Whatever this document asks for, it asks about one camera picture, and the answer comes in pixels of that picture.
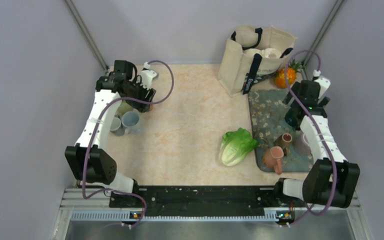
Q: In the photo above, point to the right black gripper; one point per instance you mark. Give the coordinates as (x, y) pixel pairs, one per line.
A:
(323, 101)

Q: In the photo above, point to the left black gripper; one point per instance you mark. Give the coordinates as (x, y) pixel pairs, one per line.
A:
(142, 104)

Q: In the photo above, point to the light green mug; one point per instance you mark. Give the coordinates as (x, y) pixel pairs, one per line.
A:
(123, 108)

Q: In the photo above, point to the white grey mug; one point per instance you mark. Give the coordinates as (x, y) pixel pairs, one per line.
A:
(131, 123)

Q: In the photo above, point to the grey blue mug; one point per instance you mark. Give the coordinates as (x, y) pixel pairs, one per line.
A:
(116, 126)

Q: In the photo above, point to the pink mug large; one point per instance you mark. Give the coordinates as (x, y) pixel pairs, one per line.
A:
(272, 158)

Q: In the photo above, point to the dark teal mug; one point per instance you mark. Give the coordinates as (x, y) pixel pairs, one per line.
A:
(293, 118)

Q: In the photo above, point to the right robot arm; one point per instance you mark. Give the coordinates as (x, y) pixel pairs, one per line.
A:
(332, 179)

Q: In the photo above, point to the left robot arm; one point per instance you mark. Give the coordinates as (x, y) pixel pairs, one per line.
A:
(88, 158)

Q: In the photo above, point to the brown mug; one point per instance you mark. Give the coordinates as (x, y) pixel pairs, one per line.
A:
(284, 141)

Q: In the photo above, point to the toy pineapple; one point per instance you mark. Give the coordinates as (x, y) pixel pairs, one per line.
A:
(287, 74)

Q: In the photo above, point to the floral grey tray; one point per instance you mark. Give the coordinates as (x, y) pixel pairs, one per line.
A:
(267, 113)

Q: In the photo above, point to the mauve cup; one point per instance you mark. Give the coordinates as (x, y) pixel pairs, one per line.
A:
(301, 145)

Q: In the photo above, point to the beige canvas tote bag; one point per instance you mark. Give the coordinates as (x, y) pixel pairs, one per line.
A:
(252, 55)

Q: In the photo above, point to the toy lettuce head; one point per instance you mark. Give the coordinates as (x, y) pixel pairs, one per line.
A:
(235, 146)

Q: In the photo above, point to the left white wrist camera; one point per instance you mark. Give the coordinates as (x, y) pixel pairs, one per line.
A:
(147, 76)

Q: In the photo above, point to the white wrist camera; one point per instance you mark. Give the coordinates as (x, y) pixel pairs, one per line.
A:
(323, 82)
(147, 76)

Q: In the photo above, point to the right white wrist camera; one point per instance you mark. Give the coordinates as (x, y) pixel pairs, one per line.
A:
(323, 82)

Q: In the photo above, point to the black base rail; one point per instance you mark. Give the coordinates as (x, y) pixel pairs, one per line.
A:
(204, 200)

